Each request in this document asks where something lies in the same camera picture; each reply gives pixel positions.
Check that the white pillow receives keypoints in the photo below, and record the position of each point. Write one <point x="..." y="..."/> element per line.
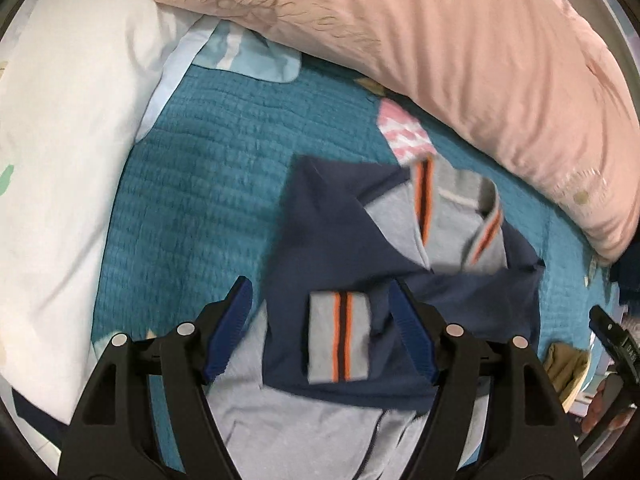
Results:
<point x="65" y="160"/>

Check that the pink quilt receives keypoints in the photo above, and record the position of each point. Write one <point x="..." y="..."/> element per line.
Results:
<point x="450" y="60"/>

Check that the folded tan pants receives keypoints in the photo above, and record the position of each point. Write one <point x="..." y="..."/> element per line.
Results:
<point x="567" y="370"/>

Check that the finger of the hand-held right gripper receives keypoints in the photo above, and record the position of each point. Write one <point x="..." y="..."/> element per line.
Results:
<point x="617" y="345"/>

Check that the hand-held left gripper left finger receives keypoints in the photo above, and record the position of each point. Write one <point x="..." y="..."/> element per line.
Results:
<point x="230" y="325"/>

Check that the light blue striped sheet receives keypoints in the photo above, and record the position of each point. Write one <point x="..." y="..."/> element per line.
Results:
<point x="250" y="55"/>

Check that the teal quilted bed cover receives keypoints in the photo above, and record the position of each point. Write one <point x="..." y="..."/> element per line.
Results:
<point x="200" y="185"/>

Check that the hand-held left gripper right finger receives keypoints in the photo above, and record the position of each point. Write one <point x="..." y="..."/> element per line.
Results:
<point x="415" y="330"/>

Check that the grey and navy jacket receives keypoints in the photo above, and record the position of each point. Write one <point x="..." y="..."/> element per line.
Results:
<point x="340" y="240"/>

